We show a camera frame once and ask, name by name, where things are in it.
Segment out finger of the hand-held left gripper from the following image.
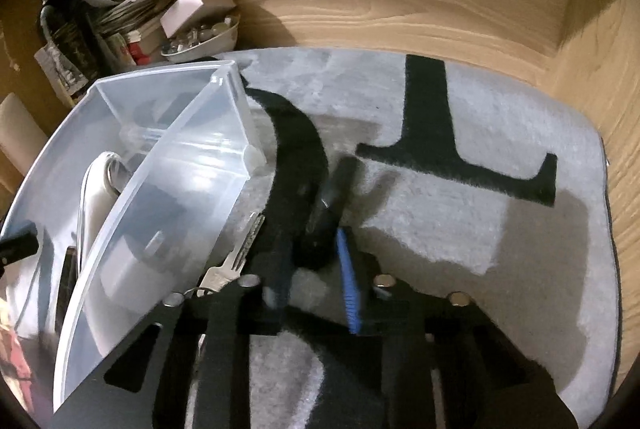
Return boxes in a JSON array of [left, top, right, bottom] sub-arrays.
[[0, 221, 40, 268]]

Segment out cream device with handle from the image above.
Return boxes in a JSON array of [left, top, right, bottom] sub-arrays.
[[0, 93, 49, 180]]

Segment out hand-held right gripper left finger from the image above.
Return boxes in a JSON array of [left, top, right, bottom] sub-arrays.
[[52, 229, 297, 429]]

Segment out dark wine bottle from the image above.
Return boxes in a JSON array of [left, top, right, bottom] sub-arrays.
[[32, 0, 104, 102]]

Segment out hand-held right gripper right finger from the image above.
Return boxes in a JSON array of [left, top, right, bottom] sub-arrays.
[[336, 229, 576, 429]]

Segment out clear plastic storage box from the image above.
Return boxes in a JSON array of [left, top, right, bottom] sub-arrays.
[[0, 59, 267, 416]]

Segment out stack of books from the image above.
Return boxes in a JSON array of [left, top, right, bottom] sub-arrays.
[[70, 0, 237, 66]]

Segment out white bowl of small items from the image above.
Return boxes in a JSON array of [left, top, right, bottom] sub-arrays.
[[160, 16, 241, 62]]

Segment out metal keys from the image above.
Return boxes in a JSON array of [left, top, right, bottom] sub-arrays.
[[184, 211, 267, 301]]

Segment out white rounded plastic device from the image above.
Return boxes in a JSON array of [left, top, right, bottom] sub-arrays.
[[77, 151, 137, 271]]

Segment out grey mat with black print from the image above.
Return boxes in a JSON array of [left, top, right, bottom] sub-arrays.
[[187, 49, 622, 429]]

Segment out black cylindrical object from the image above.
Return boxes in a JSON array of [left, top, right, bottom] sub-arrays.
[[299, 156, 362, 271]]

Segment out small white cardboard box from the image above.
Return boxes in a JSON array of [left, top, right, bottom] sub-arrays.
[[160, 0, 236, 39]]

